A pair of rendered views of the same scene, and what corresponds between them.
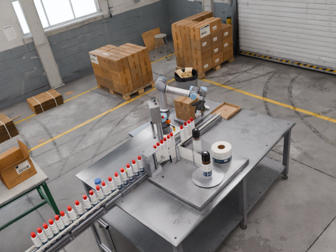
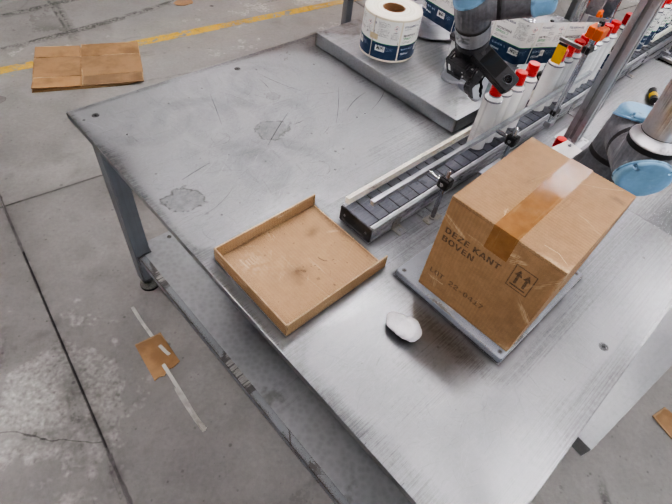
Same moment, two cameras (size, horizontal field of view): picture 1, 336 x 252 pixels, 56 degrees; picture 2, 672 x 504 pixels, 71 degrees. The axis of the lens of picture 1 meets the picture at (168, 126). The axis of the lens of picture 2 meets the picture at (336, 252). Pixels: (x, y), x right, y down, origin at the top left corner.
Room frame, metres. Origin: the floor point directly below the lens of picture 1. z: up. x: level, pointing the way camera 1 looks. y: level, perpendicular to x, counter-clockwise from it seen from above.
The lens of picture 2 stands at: (4.22, -0.80, 1.69)
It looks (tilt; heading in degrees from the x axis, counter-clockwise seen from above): 49 degrees down; 172
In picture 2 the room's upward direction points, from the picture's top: 9 degrees clockwise
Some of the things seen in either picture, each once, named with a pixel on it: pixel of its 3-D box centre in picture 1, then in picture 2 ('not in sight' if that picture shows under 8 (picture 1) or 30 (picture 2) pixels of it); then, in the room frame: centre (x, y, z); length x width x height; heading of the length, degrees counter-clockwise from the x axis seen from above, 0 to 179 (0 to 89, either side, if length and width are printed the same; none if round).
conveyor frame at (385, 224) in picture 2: (174, 149); (529, 116); (2.86, -0.03, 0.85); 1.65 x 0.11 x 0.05; 131
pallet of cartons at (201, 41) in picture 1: (203, 43); not in sight; (7.10, -1.13, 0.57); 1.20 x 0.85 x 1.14; 128
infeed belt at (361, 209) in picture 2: (174, 149); (530, 114); (2.86, -0.03, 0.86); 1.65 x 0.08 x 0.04; 131
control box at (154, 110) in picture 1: (154, 111); not in sight; (2.86, 0.11, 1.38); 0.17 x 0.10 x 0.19; 6
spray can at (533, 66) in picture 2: (182, 133); (520, 95); (2.96, -0.14, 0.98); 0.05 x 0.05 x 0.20
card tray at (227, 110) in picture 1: (225, 110); (301, 257); (3.52, -0.78, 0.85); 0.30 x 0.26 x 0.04; 131
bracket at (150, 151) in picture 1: (149, 151); not in sight; (2.51, 0.22, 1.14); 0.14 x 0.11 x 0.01; 131
